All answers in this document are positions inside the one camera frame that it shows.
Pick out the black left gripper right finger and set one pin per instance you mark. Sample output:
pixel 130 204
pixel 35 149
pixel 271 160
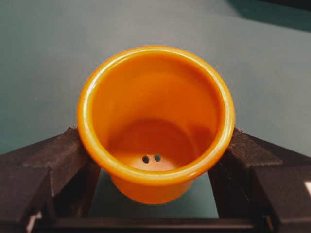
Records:
pixel 264 182

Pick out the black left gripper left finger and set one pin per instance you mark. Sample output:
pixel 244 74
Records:
pixel 51 179

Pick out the orange plastic cup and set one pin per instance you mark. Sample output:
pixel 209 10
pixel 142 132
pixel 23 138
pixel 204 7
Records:
pixel 155 118

